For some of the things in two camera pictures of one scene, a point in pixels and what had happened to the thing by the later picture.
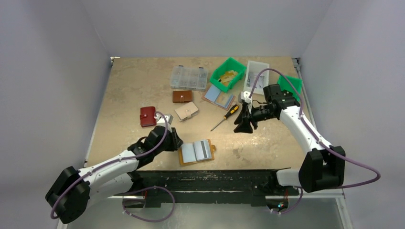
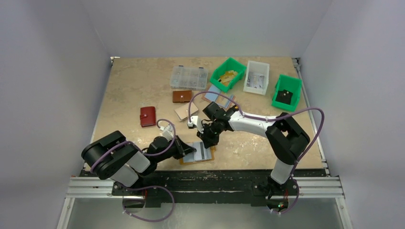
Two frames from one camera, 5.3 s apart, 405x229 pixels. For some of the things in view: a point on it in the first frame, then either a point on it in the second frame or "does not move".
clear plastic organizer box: (188, 78) does not move
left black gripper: (174, 140) to (179, 146)
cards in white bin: (251, 78) does not move
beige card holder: (186, 111) does not move
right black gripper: (249, 116) to (208, 137)
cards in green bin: (228, 76) does not move
